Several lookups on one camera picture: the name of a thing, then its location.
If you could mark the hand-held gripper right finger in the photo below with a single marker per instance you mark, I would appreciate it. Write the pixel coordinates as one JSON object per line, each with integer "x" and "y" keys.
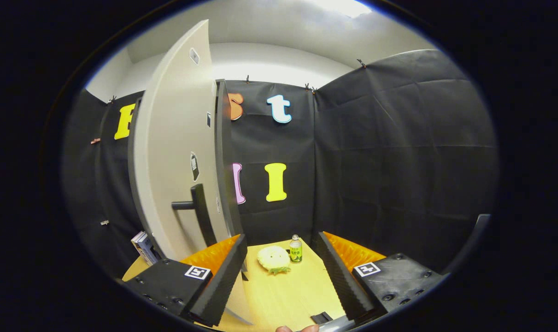
{"x": 338, "y": 281}

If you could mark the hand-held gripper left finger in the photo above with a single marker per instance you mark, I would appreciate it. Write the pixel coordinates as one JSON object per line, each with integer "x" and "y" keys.
{"x": 223, "y": 281}

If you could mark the grey shoe cabinet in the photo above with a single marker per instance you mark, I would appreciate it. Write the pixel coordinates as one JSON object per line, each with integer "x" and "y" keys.
{"x": 223, "y": 161}

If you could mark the beige shoe cabinet door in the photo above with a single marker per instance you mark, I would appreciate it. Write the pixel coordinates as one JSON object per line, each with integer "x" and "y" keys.
{"x": 177, "y": 161}

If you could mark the small black block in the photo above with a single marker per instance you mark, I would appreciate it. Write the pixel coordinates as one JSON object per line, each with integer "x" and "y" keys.
{"x": 321, "y": 317}

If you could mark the green drink bottle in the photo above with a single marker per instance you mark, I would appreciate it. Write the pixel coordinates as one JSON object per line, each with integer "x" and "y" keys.
{"x": 296, "y": 251}

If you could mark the pale yellow round object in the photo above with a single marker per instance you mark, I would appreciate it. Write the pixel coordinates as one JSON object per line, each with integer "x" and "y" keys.
{"x": 274, "y": 259}

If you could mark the pale blue book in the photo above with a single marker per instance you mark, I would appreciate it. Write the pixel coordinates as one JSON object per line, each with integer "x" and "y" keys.
{"x": 147, "y": 251}

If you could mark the white book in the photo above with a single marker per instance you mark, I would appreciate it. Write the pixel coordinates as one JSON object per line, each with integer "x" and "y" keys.
{"x": 138, "y": 240}

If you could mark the black backdrop cloth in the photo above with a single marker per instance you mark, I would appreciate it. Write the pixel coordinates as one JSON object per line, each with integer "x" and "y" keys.
{"x": 398, "y": 161}

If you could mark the grey curved bar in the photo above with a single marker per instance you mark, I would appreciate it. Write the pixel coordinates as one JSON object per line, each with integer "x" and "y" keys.
{"x": 472, "y": 240}

